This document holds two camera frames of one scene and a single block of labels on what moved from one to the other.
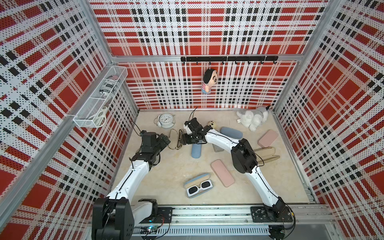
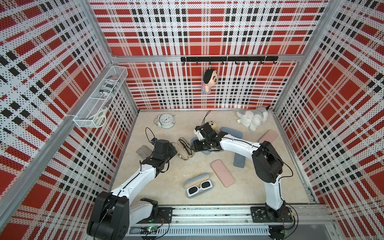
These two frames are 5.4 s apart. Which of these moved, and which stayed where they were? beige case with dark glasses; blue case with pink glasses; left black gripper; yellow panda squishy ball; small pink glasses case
Moved: beige case with dark glasses; left black gripper
Stayed: blue case with pink glasses; yellow panda squishy ball; small pink glasses case
